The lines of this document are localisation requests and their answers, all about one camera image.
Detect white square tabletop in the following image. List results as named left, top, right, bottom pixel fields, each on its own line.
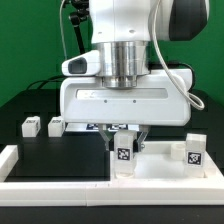
left=110, top=141, right=224, bottom=180

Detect white cable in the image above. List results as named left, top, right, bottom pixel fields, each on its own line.
left=59, top=0, right=69, bottom=63

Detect white marker plate with tags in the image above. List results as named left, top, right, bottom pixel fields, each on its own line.
left=65, top=123, right=139, bottom=132

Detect white U-shaped fence wall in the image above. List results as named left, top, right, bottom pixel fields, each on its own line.
left=0, top=145, right=224, bottom=206

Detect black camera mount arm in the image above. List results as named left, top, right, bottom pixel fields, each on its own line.
left=66, top=0, right=89, bottom=54

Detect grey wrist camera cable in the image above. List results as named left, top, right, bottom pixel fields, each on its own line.
left=151, top=0, right=205, bottom=111

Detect black cables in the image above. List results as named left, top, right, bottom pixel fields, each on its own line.
left=26, top=74, right=68, bottom=91

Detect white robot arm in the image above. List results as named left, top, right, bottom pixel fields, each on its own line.
left=60, top=0, right=209, bottom=140

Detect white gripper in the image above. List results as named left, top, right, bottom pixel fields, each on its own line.
left=60, top=50, right=191, bottom=152

